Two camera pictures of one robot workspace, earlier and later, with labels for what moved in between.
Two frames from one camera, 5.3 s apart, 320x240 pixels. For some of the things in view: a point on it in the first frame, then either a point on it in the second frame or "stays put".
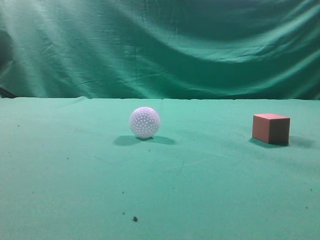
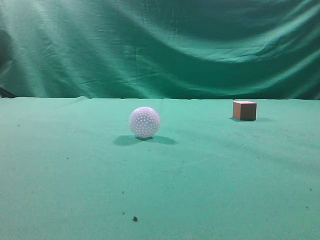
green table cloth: x=71 y=168 stays put
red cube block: x=271 y=128 -> x=244 y=110
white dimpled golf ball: x=144 y=122 stays put
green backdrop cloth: x=267 y=49 stays put
